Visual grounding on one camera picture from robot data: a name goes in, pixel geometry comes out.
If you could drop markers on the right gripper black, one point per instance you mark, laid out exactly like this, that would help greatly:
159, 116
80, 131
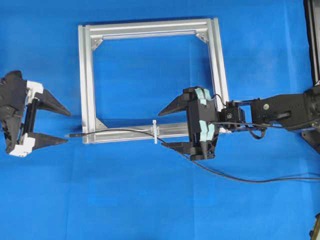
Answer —
201, 115

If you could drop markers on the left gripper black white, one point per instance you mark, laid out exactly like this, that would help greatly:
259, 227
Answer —
15, 93

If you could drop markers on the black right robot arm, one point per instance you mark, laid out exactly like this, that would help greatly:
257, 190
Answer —
293, 112

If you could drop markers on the white zip tie loop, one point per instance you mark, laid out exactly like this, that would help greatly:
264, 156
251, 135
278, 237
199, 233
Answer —
155, 130

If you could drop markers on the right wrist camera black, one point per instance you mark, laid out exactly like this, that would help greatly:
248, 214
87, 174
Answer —
232, 113

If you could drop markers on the aluminium extrusion frame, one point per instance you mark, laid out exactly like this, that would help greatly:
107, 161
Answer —
130, 71

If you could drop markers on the black rail at right edge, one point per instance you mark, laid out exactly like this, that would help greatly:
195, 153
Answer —
312, 18

